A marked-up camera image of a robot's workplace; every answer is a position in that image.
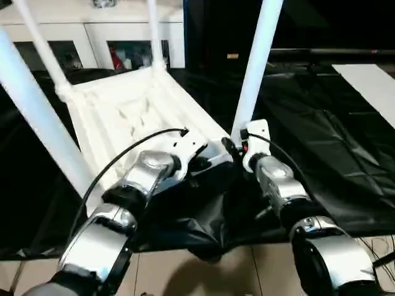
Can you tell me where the black glossy mat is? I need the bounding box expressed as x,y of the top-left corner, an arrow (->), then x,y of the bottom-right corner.
0,63 -> 395,263

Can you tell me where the black metal stand bar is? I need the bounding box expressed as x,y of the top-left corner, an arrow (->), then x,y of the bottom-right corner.
372,254 -> 395,268

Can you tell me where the white plastic table top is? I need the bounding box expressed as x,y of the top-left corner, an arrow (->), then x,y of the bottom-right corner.
55,67 -> 236,217

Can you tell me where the flat white board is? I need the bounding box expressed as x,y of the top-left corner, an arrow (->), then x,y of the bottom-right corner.
331,64 -> 395,130

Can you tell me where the white glass-door cabinet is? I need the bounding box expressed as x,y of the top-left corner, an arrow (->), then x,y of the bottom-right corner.
0,0 -> 186,71

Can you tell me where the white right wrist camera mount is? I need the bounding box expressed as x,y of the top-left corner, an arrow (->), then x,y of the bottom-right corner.
239,119 -> 273,173

